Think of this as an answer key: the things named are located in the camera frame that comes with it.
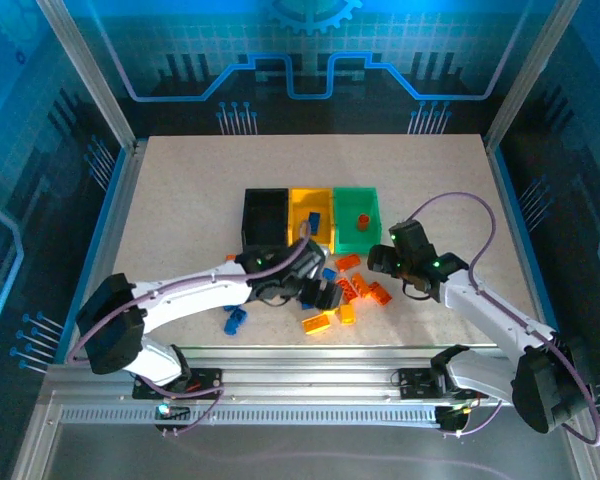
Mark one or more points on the yellow lego brick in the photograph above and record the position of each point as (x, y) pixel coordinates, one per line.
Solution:
(347, 314)
(316, 324)

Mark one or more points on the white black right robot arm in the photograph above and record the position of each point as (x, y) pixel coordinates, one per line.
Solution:
(495, 316)

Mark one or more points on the green plastic container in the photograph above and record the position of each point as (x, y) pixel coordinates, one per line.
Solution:
(350, 235)

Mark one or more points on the orange round lego piece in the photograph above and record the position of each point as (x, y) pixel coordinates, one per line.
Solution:
(364, 222)

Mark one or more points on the black plastic container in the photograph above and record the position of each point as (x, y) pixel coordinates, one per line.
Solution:
(265, 215)

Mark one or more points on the yellow plastic container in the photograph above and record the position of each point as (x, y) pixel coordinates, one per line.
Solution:
(305, 200)

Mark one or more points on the small controller board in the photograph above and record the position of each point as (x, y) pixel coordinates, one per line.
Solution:
(172, 411)
(452, 416)

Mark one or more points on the aluminium frame beam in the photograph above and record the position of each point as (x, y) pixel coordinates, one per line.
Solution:
(305, 370)

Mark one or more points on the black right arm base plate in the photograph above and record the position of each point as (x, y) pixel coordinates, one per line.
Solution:
(412, 382)

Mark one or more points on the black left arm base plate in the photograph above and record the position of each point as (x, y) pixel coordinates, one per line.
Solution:
(205, 381)

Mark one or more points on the aluminium frame post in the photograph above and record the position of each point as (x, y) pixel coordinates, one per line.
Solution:
(530, 75)
(87, 75)

